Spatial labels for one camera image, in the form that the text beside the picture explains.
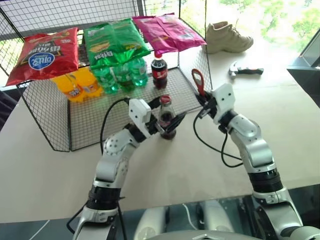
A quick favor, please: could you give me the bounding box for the black angular box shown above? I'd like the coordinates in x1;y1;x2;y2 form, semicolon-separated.
286;31;320;108

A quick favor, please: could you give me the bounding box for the thin white cable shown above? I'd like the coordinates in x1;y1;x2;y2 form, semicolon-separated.
181;203;199;224

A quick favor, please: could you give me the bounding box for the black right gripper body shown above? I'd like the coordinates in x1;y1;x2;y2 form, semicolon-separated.
199;90;218;119

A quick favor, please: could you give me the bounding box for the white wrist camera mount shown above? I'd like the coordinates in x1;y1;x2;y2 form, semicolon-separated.
128;98;153;138
211;83;237;125

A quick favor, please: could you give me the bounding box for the green chips bag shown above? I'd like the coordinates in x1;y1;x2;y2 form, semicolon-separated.
82;21;151;71

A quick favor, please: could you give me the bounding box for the silver rounded robot leg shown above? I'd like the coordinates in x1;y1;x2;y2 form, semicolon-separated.
199;199;236;235
133;206;168;240

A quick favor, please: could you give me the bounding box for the dark chair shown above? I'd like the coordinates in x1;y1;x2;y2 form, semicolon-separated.
0;86;25;132

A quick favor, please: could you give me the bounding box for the claw hammer black handle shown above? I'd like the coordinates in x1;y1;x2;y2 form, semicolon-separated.
226;60;265;81

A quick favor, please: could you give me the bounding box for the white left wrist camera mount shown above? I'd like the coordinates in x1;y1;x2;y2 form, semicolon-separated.
128;98;153;138

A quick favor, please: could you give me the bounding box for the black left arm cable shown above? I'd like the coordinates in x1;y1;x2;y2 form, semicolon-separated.
99;97;131;161
66;196;126;240

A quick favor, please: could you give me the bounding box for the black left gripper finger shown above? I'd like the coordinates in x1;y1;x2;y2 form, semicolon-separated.
163;111;187;134
147;96;162;111

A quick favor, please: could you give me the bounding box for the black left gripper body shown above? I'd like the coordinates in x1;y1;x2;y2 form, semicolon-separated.
146;112;168;136

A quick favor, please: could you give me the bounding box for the glass cola bottle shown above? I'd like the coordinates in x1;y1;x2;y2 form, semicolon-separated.
157;94;177;140

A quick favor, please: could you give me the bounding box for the green soda plastic bottle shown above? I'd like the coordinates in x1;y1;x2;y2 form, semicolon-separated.
113;61;138;92
129;57;149;87
93;66;121;96

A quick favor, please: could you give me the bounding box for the red bottle opener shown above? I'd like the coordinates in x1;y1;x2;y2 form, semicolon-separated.
191;68;207;98

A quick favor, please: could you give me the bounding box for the plastic cola bottle red cap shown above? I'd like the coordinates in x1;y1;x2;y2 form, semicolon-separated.
150;51;169;90

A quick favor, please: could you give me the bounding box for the orange soda plastic bottle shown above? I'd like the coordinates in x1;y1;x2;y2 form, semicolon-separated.
74;67;105;100
53;70;84;103

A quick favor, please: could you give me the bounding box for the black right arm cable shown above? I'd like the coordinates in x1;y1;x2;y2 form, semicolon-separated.
193;109;245;168

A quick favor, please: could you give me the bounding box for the black wire rack shelf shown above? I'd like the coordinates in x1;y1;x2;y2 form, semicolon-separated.
0;0;214;152

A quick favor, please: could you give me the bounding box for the pink chips bag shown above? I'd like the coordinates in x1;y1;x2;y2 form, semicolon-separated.
131;12;208;55

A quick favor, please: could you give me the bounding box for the grey robot torso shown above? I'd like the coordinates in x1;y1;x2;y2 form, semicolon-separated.
149;226;320;240

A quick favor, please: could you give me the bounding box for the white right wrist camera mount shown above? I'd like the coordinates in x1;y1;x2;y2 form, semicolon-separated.
211;83;237;125

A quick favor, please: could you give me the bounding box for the red chips bag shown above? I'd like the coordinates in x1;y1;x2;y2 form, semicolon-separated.
4;26;80;87

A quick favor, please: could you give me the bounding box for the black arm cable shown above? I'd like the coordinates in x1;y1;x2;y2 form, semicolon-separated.
99;97;131;161
193;109;245;168
66;196;126;240

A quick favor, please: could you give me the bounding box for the beige sneaker shoe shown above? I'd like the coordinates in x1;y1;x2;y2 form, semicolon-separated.
204;21;255;55

